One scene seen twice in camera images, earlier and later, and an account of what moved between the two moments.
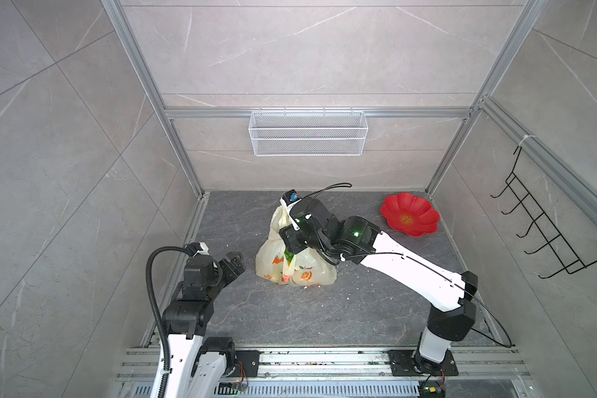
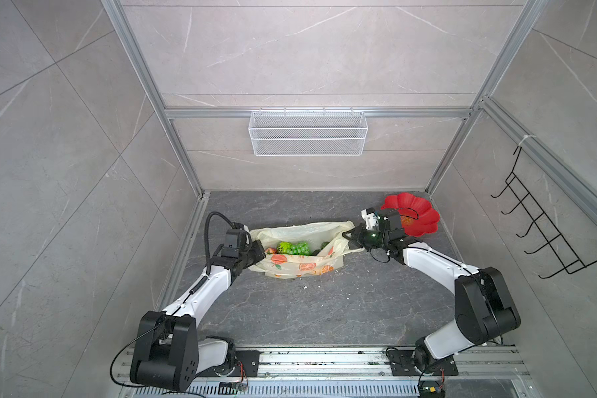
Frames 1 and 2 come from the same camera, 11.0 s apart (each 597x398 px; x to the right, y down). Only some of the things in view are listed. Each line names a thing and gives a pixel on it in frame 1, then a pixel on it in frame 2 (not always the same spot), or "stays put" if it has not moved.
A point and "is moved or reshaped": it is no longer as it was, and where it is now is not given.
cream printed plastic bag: (305, 269) is moved or reshaped
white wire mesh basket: (277, 133) stays put
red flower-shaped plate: (413, 215) stays put
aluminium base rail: (473, 372) stays put
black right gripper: (288, 234) to (360, 230)
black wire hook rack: (571, 261) stays put
